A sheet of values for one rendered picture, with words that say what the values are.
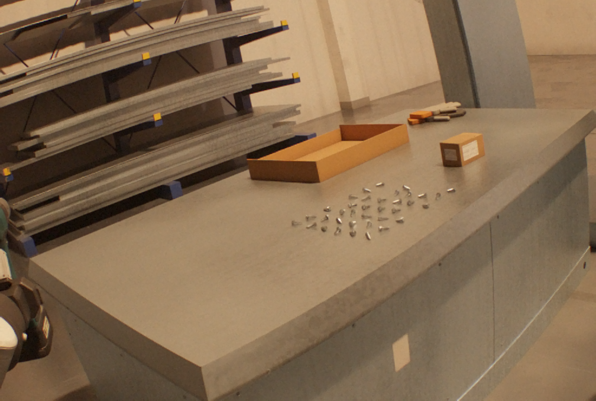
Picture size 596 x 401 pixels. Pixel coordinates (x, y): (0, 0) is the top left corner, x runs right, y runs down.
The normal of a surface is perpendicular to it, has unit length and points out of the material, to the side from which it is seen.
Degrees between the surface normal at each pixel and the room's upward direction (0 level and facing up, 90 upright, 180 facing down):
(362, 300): 67
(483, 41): 90
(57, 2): 90
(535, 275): 90
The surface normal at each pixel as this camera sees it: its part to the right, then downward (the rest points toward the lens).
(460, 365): 0.66, 0.04
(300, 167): -0.71, 0.30
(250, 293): -0.20, -0.95
